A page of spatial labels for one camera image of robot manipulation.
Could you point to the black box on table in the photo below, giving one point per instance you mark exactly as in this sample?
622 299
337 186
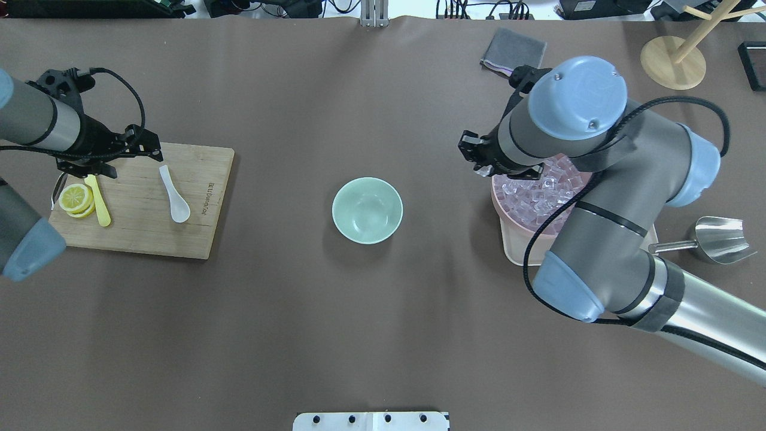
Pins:
752 56

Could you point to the clear ice cube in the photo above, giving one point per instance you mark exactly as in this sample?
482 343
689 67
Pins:
485 171

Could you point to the wooden cup stand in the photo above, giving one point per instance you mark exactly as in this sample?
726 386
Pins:
677 63

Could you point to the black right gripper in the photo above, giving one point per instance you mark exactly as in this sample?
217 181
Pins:
492 149

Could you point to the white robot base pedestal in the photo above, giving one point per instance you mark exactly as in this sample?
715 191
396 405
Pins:
374 420

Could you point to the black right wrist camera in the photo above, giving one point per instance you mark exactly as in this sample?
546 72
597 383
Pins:
523 78

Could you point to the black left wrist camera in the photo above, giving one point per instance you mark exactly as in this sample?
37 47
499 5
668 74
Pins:
66 86

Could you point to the metal ice scoop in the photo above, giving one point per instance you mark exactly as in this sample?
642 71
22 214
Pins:
712 239

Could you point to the cream rectangular serving tray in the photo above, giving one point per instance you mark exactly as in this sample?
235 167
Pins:
520 245

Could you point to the yellow plastic knife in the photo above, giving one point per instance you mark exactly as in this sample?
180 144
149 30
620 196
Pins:
102 212

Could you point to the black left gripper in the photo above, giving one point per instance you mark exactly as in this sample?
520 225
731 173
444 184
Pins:
94 138

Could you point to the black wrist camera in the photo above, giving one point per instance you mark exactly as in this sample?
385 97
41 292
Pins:
66 86
523 78

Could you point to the grey folded cloth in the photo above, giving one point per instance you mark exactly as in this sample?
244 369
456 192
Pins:
508 49

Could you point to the lemon slice upper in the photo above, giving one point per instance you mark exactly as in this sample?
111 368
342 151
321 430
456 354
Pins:
75 198

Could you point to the bamboo cutting board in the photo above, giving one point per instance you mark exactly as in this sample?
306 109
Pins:
139 205

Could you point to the aluminium frame post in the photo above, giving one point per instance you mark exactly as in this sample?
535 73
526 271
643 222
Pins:
374 13

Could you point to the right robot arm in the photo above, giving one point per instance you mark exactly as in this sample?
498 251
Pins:
641 157

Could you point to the white ceramic spoon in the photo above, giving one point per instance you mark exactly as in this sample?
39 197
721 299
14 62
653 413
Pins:
178 207

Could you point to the mint green bowl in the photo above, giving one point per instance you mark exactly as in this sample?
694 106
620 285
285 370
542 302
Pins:
367 210

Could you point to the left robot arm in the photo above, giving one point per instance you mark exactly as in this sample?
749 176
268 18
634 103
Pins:
47 116

